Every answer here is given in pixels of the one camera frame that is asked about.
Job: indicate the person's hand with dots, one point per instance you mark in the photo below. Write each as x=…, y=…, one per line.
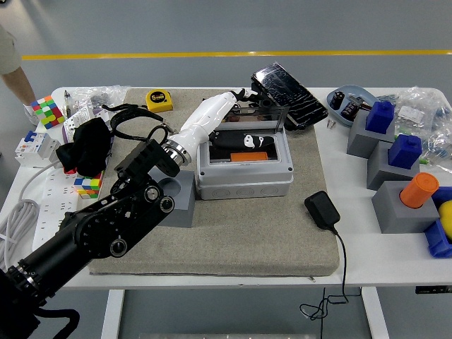
x=30, y=113

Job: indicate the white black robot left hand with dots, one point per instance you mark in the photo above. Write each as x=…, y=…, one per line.
x=205, y=116

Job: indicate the smoked transparent box lid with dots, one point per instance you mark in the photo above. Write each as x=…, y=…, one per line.
x=261, y=114

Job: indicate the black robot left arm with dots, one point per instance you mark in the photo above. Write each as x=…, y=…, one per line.
x=92, y=233

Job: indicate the person's forearm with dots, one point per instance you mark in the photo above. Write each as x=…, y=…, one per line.
x=19, y=86

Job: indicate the grey plastic junction box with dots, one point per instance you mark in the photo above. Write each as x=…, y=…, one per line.
x=247, y=187

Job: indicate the large colourful puzzle cube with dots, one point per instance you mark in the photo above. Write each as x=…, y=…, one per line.
x=47, y=111

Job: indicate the white circuit breaker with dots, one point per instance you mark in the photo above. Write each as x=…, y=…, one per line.
x=35, y=148

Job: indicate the white purple carton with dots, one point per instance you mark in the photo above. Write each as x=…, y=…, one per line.
x=83, y=114

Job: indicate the person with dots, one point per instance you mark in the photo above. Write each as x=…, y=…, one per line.
x=7, y=53

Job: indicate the black cloth glove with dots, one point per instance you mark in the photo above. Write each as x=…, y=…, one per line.
x=88, y=144

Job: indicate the cracked black phone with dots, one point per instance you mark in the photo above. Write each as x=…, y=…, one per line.
x=289, y=95

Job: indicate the small colourful puzzle cube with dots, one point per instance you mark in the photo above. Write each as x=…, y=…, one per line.
x=88, y=185

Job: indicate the grey block with round hole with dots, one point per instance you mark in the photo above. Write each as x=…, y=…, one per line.
x=183, y=208

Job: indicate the white power strip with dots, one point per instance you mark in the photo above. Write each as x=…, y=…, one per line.
x=53, y=205

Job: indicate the grey-brown fabric mat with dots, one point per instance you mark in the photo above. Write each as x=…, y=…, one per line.
x=229, y=240

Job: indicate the black cylindrical capacitor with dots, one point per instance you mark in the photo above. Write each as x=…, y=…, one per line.
x=349, y=109
x=338, y=100

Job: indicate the black power adapter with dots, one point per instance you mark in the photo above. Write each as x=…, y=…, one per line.
x=321, y=210

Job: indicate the blue-grey oval tray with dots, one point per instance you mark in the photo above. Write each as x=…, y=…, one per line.
x=353, y=90

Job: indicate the grey block holder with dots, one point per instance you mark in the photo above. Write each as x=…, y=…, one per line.
x=379, y=169
x=392, y=215
x=358, y=141

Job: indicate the blue plastic block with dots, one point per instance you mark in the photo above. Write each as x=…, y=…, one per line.
x=379, y=118
x=404, y=152

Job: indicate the clear plastic bag of parts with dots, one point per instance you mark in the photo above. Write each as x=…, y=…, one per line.
x=420, y=102
x=439, y=144

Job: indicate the small green connector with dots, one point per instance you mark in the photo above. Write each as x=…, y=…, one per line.
x=423, y=161

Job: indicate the yellow rounded object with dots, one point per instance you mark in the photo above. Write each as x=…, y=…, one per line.
x=446, y=219

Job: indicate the black table control panel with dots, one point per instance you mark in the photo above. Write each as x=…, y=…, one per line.
x=432, y=290

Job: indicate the white table frame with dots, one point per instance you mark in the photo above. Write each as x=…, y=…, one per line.
x=111, y=314

